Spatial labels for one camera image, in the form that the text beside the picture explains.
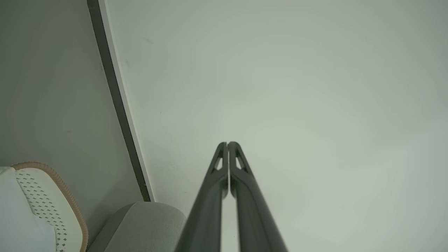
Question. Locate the dark grey baseboard strip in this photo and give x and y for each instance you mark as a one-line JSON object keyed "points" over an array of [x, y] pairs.
{"points": [[117, 101]]}

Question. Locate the grey fabric sofa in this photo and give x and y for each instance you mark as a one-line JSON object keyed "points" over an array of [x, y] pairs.
{"points": [[140, 227]]}

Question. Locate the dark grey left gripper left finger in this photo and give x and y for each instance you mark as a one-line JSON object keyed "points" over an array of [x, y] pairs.
{"points": [[206, 210]]}

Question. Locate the white laundry basket tan rim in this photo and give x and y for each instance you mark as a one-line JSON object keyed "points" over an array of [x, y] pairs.
{"points": [[52, 206]]}

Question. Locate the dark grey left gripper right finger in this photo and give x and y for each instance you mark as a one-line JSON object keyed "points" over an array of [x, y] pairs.
{"points": [[257, 213]]}

